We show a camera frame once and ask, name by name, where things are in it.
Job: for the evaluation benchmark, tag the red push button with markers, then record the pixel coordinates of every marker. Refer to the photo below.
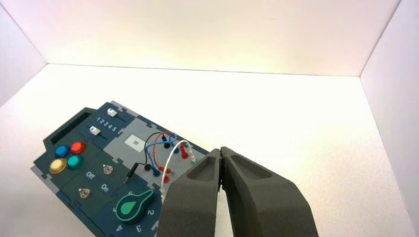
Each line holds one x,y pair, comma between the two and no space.
78,148

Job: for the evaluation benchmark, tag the dark teal grey control box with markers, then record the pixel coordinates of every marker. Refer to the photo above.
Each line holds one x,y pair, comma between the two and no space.
98,157

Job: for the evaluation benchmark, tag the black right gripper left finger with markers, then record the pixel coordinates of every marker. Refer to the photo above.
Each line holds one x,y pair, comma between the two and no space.
193,202

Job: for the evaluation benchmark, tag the silver toggle switch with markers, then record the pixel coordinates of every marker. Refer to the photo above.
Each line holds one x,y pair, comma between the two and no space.
84,192
107,169

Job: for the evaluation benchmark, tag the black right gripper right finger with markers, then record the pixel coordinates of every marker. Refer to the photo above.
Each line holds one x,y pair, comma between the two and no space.
262,202

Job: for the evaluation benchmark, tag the yellow push button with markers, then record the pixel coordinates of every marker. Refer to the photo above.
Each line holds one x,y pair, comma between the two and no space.
58,166

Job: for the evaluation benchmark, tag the white slider knob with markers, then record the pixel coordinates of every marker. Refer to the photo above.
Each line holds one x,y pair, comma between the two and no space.
94,131
112,113

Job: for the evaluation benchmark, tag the green teardrop rotary knob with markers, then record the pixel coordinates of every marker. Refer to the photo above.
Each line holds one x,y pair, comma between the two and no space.
134,206

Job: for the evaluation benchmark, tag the teal push button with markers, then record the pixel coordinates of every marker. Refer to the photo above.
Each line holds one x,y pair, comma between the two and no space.
74,162

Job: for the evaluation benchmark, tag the blue push button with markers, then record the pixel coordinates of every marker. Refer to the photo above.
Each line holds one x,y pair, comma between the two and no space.
62,151

